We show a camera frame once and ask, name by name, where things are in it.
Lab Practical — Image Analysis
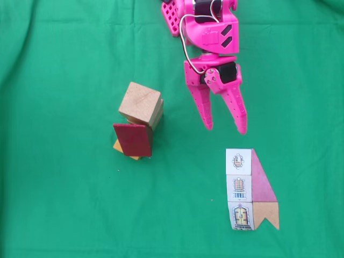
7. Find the red triangular wooden block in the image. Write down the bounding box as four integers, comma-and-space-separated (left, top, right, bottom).
112, 123, 154, 157

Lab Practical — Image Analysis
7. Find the wooden block with balcony window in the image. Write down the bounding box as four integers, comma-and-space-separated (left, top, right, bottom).
128, 99, 164, 132

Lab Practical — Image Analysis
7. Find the wooden block with oval window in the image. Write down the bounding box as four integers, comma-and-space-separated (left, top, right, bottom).
118, 82, 162, 127

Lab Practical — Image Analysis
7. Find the yellow notched wooden block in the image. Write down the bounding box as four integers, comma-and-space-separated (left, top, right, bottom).
112, 139, 142, 161

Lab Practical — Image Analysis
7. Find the white red black servo cable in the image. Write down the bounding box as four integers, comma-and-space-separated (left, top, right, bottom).
179, 15, 207, 75
209, 0, 224, 25

